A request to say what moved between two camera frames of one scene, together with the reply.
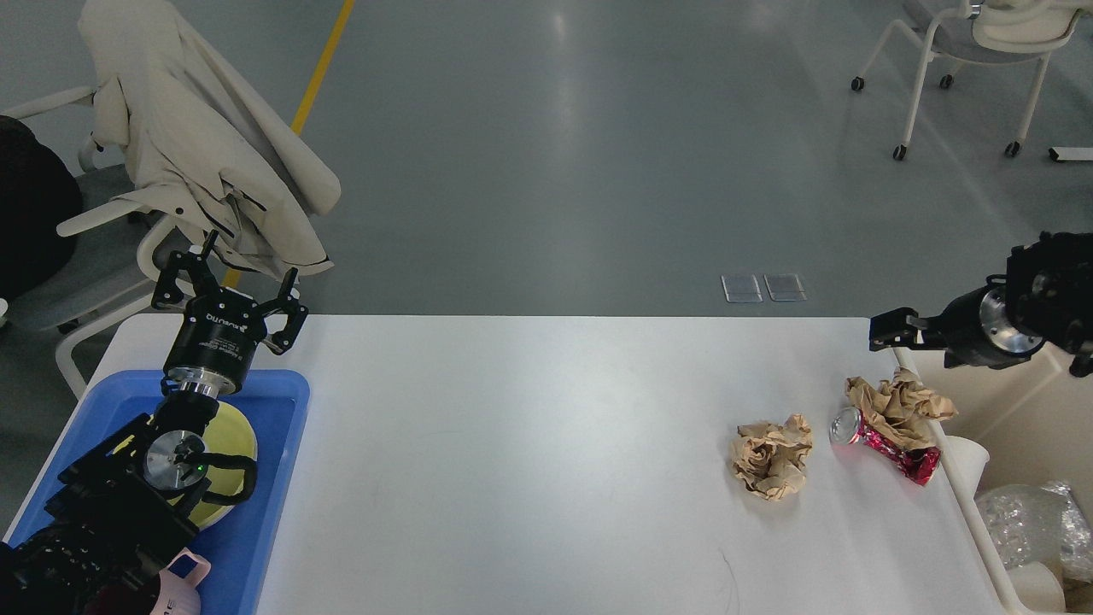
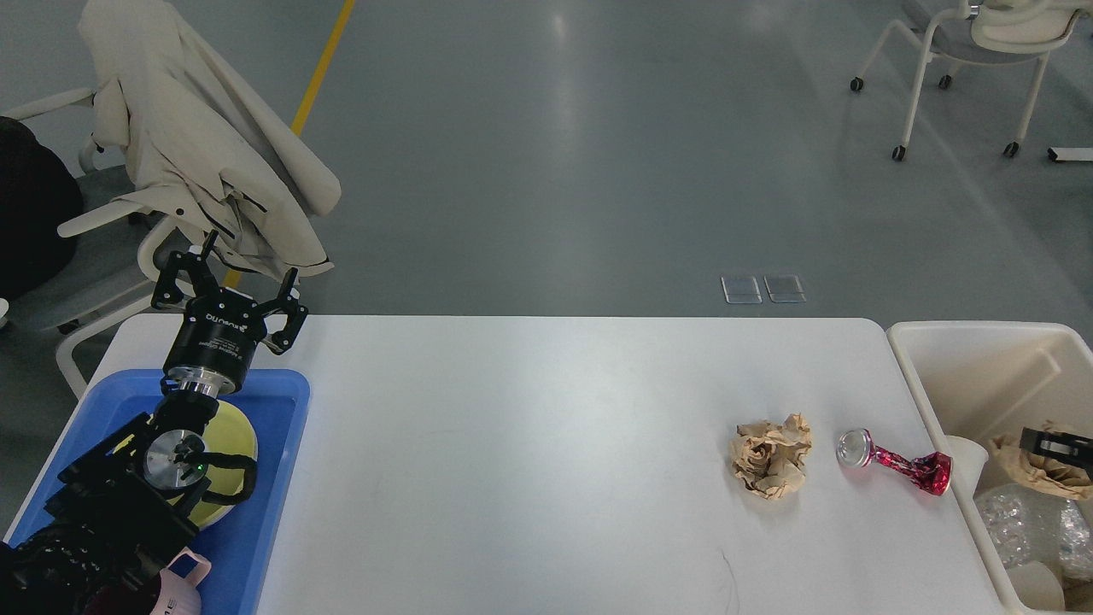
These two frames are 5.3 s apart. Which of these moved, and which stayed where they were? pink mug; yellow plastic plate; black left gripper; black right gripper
Moved: black right gripper
Stayed: black left gripper; yellow plastic plate; pink mug
